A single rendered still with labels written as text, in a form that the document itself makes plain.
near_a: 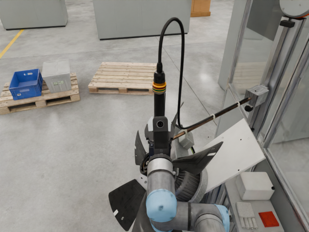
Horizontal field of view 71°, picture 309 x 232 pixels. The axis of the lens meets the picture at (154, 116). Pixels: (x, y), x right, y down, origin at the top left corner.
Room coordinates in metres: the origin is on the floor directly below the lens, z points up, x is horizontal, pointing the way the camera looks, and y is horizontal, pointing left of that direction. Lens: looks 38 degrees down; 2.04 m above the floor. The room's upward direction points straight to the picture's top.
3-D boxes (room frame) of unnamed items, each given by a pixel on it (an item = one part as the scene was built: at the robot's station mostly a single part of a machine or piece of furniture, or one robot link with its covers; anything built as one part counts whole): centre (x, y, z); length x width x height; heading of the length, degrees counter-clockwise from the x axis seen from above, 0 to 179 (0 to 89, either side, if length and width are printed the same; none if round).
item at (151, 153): (0.48, -0.02, 1.52); 0.12 x 0.08 x 0.09; 0
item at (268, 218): (0.59, -0.63, 0.87); 0.08 x 0.08 x 0.02; 5
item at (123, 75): (3.73, 0.52, 0.07); 1.20 x 1.00 x 0.15; 87
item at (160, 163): (0.40, -0.02, 1.53); 0.08 x 0.05 x 0.08; 90
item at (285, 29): (0.98, -0.57, 1.48); 0.05 x 0.03 x 0.62; 35
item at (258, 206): (0.70, -0.57, 0.85); 0.36 x 0.24 x 0.03; 0
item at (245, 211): (0.61, -0.51, 0.87); 0.15 x 0.09 x 0.02; 177
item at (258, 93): (0.95, -0.53, 1.44); 0.10 x 0.07 x 0.09; 125
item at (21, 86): (3.15, 2.10, 0.25); 0.60 x 0.41 x 0.22; 20
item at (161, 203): (0.32, -0.02, 1.53); 0.11 x 0.08 x 0.09; 0
